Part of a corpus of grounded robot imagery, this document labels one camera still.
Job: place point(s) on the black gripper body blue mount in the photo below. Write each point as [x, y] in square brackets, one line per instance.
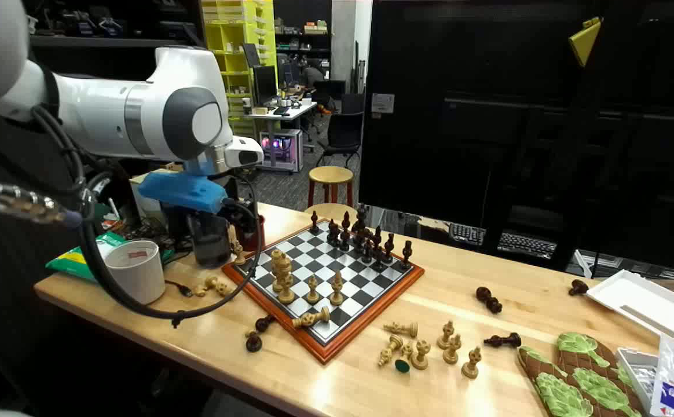
[208, 209]

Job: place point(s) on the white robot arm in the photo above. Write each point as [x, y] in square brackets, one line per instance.
[178, 114]

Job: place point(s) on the dark chess piece lying left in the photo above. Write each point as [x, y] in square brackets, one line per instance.
[262, 324]

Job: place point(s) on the dark chess piece lying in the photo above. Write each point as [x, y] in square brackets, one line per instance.
[262, 324]
[499, 342]

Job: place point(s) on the wooden chess board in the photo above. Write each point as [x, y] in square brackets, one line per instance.
[320, 292]

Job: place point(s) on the dark chess piece near board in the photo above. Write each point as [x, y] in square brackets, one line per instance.
[254, 342]

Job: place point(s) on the light chess piece lying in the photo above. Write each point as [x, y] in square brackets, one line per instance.
[401, 331]

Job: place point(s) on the light chess piece standing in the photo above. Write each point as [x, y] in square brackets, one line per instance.
[448, 332]

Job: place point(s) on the dark chess piece centre table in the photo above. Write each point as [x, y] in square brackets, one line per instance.
[488, 301]

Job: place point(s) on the light chess piece rightmost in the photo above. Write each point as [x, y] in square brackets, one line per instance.
[470, 370]

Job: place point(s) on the dark chess piece lying right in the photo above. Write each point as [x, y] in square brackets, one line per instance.
[499, 342]

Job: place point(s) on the dark chess piece far right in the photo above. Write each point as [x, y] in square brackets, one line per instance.
[578, 288]

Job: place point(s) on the white paper cup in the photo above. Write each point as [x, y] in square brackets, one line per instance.
[137, 270]

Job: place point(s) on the round wooden stool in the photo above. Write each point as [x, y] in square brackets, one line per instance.
[332, 179]

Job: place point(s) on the green wipes packet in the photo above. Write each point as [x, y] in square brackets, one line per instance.
[72, 260]

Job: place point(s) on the yellow storage shelf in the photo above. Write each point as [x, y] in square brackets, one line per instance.
[228, 28]

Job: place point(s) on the green brown oven mitt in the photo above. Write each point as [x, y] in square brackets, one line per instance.
[582, 379]

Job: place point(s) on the yellow triangular sign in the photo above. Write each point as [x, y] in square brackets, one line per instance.
[584, 41]

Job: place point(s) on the white tray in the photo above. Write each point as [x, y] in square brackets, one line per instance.
[639, 301]

